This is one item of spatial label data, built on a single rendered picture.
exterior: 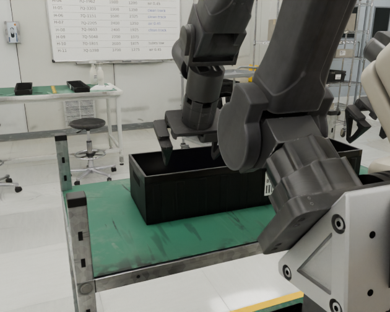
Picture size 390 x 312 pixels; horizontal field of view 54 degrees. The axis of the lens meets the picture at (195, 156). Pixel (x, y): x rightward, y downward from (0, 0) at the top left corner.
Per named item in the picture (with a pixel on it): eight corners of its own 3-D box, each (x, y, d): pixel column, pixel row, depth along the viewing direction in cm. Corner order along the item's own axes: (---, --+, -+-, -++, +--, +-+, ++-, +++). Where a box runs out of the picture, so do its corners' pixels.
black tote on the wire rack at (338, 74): (323, 83, 490) (324, 72, 486) (306, 80, 515) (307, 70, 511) (345, 81, 507) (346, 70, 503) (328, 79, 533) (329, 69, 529)
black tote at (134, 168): (146, 225, 82) (144, 177, 79) (130, 195, 97) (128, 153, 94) (357, 189, 101) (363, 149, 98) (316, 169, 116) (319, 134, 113)
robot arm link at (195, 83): (197, 72, 56) (231, 70, 58) (183, 49, 61) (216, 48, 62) (190, 109, 61) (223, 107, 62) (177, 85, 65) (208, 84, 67)
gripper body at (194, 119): (163, 119, 68) (167, 83, 63) (215, 114, 72) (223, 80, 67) (173, 142, 64) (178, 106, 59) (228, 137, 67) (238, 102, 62)
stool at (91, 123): (56, 176, 377) (49, 120, 360) (101, 164, 412) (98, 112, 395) (83, 192, 341) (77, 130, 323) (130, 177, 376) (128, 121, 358)
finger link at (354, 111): (331, 133, 87) (348, 99, 81) (356, 130, 90) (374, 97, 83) (348, 153, 83) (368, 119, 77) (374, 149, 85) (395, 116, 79)
